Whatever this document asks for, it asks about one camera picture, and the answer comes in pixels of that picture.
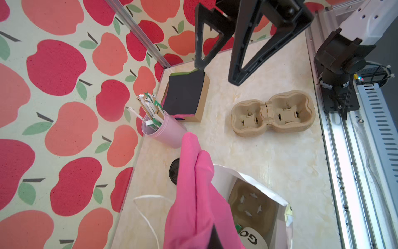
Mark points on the dark grey napkin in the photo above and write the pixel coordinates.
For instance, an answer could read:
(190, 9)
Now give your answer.
(183, 93)

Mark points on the cardboard napkin tray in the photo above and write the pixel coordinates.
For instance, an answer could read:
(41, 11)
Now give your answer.
(199, 114)

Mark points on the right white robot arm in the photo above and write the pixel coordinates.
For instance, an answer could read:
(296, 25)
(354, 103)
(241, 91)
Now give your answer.
(369, 22)

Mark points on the single pulp cup carrier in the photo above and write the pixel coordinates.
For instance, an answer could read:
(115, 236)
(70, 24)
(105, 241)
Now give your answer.
(252, 208)

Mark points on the pink pen holder cup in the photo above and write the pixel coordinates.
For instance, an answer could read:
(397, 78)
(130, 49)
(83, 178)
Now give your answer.
(169, 133)

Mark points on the animal print paper gift bag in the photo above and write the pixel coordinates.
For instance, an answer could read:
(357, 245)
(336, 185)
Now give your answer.
(224, 180)

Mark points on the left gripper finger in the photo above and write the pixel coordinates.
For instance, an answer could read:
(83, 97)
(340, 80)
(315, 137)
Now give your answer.
(214, 241)

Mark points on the stack of pulp cup carriers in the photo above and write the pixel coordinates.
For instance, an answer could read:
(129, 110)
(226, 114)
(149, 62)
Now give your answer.
(287, 112)

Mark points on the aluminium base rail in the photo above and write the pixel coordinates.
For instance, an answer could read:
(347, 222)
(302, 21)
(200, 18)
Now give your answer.
(362, 149)

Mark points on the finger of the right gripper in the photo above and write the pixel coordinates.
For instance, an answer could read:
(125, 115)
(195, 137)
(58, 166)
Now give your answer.
(214, 29)
(290, 19)

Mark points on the white paper coffee cup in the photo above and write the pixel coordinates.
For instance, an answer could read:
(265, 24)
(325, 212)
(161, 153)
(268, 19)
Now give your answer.
(251, 239)

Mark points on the right aluminium frame post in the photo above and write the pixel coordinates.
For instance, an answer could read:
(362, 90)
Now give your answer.
(128, 20)

